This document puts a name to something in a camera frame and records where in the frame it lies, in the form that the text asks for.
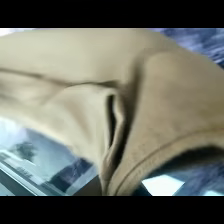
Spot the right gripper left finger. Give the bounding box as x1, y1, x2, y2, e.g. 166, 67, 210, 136
73, 175, 103, 197

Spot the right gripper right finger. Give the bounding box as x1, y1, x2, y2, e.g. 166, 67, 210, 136
131, 182, 153, 197

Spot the tan garment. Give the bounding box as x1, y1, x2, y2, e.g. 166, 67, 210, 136
0, 28, 224, 197

